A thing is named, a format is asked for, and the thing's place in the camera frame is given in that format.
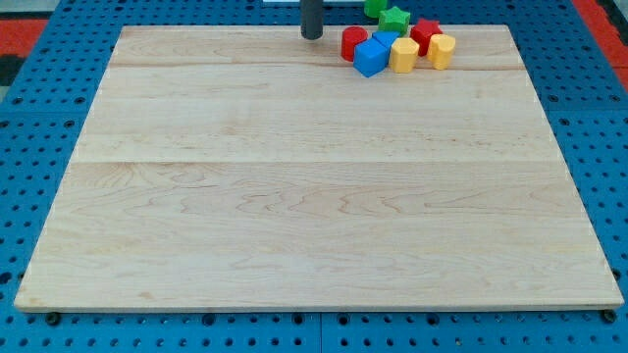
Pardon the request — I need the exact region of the blue block behind cube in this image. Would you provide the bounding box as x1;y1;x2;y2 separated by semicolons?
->
372;30;400;50

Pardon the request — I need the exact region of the yellow hexagon block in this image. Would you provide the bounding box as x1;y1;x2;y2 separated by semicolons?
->
389;37;419;74

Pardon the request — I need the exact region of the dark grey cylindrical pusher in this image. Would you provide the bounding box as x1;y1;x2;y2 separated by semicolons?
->
299;0;324;40

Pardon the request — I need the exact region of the red star block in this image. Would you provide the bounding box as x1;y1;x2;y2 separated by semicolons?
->
409;18;443;57

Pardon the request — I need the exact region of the yellow heart block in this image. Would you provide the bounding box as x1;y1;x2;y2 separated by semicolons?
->
427;34;456;70

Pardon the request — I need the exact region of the red cylinder block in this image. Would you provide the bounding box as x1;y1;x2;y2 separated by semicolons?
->
340;25;368;62

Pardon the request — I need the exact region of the light wooden board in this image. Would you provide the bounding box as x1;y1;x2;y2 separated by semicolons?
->
15;25;623;313

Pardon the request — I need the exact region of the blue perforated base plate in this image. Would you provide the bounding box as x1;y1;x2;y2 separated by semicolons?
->
1;0;627;352

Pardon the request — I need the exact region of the green cylinder block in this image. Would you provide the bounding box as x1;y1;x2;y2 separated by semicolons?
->
363;0;389;19

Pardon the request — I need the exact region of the green star block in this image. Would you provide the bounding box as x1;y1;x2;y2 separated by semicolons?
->
378;6;411;36

